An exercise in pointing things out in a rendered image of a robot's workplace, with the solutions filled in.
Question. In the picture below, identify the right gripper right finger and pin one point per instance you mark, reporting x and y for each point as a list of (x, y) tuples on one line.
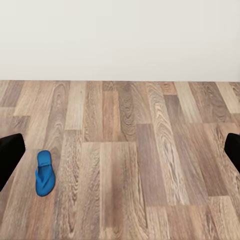
[(232, 149)]

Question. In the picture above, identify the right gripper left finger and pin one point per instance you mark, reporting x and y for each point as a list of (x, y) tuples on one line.
[(12, 148)]

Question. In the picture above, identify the sandal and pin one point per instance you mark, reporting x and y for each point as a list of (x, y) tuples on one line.
[(45, 176)]

